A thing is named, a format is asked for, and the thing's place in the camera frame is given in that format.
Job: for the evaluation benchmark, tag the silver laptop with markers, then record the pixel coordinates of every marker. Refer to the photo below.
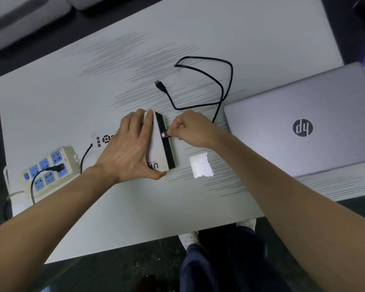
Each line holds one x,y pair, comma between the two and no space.
301,148

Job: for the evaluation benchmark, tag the person's left middle finger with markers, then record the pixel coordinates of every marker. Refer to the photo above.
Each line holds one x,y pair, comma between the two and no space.
139,120

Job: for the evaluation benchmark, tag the white torn sticker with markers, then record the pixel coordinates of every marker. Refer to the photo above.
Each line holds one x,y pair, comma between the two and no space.
200,165

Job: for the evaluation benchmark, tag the person's right fingers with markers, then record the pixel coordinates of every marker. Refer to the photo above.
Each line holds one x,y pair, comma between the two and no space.
178,129

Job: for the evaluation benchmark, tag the white power strip blue sockets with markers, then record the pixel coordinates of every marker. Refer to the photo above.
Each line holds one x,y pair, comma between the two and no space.
71,153

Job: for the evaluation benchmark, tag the person's right forearm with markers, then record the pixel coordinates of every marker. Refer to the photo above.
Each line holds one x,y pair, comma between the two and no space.
292,215

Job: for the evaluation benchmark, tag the person's right hand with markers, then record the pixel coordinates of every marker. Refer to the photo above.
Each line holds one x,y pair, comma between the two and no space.
197,130

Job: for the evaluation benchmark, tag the white remote control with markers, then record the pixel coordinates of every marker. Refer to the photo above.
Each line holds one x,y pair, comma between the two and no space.
105,139

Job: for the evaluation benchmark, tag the person's left thumb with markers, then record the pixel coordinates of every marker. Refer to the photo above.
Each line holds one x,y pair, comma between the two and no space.
153,173

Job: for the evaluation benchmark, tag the person's left hand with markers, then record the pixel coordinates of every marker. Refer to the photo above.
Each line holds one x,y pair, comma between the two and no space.
124,148

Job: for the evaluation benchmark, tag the dark blue trousers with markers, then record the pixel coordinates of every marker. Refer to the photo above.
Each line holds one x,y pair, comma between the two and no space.
219,264

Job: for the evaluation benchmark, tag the white shoe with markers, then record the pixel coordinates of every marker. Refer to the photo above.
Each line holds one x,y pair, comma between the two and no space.
189,239
247,224

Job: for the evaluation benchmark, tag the person's left forearm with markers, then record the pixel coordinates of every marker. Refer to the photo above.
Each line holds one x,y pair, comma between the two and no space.
48,209

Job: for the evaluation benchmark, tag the white and black device box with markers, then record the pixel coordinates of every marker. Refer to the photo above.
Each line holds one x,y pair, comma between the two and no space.
158,148

